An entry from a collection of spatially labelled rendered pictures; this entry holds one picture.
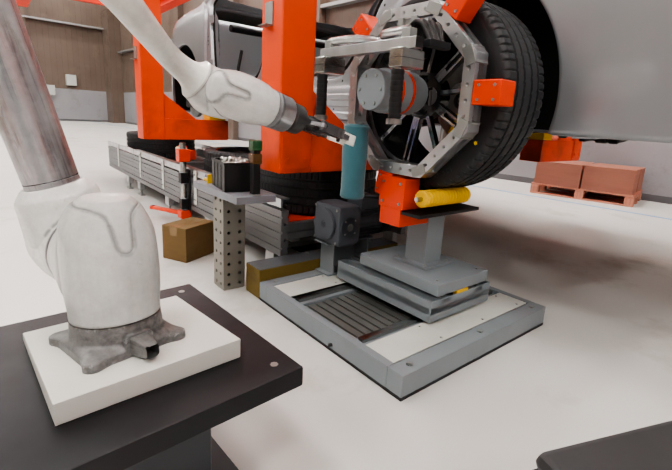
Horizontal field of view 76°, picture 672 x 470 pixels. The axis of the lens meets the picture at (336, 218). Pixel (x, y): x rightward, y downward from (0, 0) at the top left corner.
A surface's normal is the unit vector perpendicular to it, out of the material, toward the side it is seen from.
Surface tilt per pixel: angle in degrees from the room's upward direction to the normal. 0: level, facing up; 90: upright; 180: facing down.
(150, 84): 90
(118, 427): 0
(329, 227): 90
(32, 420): 0
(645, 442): 0
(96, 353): 12
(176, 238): 90
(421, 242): 90
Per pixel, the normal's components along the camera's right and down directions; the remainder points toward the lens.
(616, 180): -0.65, 0.14
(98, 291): 0.20, 0.18
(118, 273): 0.57, 0.10
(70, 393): 0.00, -0.98
